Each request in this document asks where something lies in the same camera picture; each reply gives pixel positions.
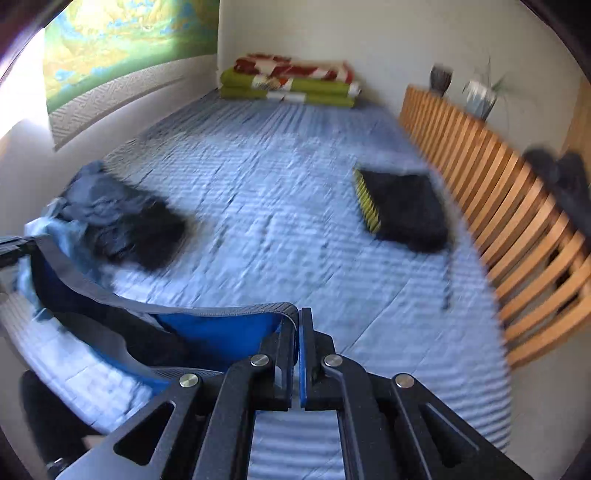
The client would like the green folded blanket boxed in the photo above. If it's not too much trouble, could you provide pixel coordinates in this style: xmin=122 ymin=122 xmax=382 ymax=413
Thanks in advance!
xmin=219 ymin=68 xmax=362 ymax=109

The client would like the green map wall poster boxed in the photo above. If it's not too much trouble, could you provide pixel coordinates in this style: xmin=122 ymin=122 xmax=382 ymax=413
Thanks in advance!
xmin=42 ymin=0 xmax=221 ymax=113

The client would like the blue quilted bed cover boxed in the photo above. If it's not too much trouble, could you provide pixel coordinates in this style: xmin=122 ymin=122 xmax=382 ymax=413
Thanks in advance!
xmin=0 ymin=90 xmax=513 ymax=480

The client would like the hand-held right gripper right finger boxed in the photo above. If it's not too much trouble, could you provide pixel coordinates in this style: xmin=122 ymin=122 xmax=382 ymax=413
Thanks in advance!
xmin=299 ymin=307 xmax=536 ymax=480

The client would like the white potted plant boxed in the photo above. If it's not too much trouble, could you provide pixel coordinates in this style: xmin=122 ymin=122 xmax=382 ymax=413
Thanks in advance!
xmin=463 ymin=55 xmax=511 ymax=121

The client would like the blue underwear with grey waistband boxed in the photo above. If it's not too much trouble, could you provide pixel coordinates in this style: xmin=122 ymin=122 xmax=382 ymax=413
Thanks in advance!
xmin=28 ymin=235 xmax=301 ymax=384

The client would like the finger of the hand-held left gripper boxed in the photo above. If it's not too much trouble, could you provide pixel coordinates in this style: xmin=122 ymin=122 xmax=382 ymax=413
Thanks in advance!
xmin=0 ymin=236 xmax=38 ymax=268

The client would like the dark cloth on rail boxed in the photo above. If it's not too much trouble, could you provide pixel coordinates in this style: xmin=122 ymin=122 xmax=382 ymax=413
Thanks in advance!
xmin=524 ymin=148 xmax=591 ymax=232

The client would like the pile of dark clothes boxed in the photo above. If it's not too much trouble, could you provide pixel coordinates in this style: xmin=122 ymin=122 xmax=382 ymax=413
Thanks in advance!
xmin=18 ymin=161 xmax=190 ymax=319

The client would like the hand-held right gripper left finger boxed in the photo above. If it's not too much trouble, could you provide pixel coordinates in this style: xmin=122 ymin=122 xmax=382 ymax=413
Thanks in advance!
xmin=55 ymin=324 xmax=297 ymax=480

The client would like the wooden slatted bed rail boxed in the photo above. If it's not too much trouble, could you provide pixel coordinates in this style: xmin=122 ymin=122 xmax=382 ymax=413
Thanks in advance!
xmin=399 ymin=85 xmax=591 ymax=368

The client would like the red and white blanket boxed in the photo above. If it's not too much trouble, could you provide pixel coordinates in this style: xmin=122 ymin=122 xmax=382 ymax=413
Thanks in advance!
xmin=233 ymin=54 xmax=355 ymax=84

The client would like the folded black clothes stack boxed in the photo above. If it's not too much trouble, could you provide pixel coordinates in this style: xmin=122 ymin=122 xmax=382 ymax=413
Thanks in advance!
xmin=353 ymin=168 xmax=451 ymax=254

